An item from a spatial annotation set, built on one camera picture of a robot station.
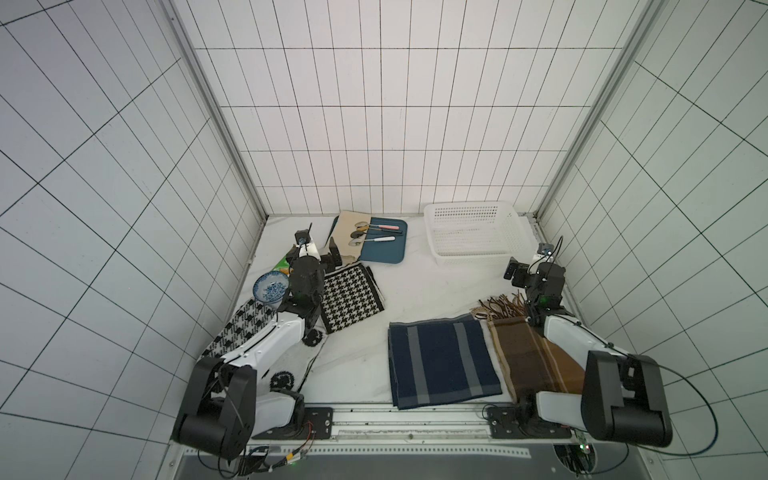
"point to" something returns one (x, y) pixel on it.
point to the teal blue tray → (385, 241)
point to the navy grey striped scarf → (442, 360)
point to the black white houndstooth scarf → (350, 296)
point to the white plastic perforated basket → (478, 233)
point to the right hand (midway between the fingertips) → (517, 256)
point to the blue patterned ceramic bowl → (270, 286)
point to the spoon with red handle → (363, 226)
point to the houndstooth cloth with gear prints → (249, 318)
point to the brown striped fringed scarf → (530, 363)
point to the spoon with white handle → (359, 241)
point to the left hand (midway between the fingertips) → (317, 244)
